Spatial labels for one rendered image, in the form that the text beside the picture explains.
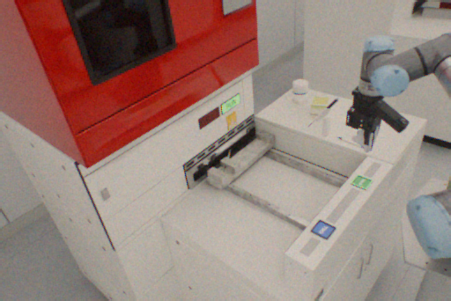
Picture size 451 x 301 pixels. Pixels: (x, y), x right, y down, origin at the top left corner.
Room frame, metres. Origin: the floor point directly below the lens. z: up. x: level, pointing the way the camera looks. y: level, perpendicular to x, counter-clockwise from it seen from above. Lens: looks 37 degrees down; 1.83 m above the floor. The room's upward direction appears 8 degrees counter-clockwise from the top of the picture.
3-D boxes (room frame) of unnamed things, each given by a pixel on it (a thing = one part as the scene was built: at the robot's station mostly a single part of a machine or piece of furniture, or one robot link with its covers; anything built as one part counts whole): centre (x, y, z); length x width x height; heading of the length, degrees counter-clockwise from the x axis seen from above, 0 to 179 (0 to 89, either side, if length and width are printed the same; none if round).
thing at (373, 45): (0.90, -0.45, 1.40); 0.09 x 0.08 x 0.11; 170
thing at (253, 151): (1.22, -0.08, 0.87); 0.36 x 0.08 x 0.03; 134
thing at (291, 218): (0.99, -0.12, 0.84); 0.50 x 0.02 x 0.03; 44
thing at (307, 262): (0.81, -0.37, 0.89); 0.55 x 0.09 x 0.14; 134
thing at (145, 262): (1.39, 0.37, 0.41); 0.82 x 0.71 x 0.82; 134
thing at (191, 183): (1.26, -0.01, 0.89); 0.44 x 0.02 x 0.10; 134
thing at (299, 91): (1.50, -0.40, 1.01); 0.07 x 0.07 x 0.10
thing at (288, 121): (1.31, -0.51, 0.89); 0.62 x 0.35 x 0.14; 44
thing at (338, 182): (1.18, -0.31, 0.84); 0.50 x 0.02 x 0.03; 44
